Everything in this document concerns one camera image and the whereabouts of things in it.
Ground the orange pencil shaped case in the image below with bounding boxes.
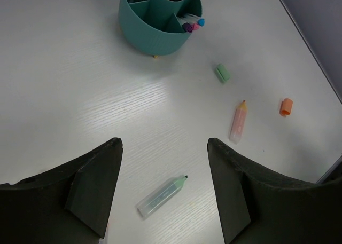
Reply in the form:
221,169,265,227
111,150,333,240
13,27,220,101
229,100,247,144

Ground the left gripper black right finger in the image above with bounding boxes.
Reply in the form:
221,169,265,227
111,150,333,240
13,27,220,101
207,138,341,243

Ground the teal round pen holder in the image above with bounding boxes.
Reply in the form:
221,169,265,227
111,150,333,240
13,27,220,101
118,0,203,56

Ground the green eraser cap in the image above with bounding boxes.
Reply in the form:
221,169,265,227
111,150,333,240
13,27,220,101
215,64,230,83

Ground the green pencil shaped case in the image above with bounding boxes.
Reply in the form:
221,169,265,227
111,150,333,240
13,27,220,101
136,175,188,220

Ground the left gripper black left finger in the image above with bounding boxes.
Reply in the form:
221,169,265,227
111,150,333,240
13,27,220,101
1,138,123,243

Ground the pink white marker pen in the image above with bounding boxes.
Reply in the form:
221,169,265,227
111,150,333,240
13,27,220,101
182,18,200,31

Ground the purple white marker pen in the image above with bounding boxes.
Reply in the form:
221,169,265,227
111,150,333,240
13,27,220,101
177,17,193,33

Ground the orange eraser cap right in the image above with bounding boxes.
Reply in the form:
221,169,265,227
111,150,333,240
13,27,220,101
279,98,293,116

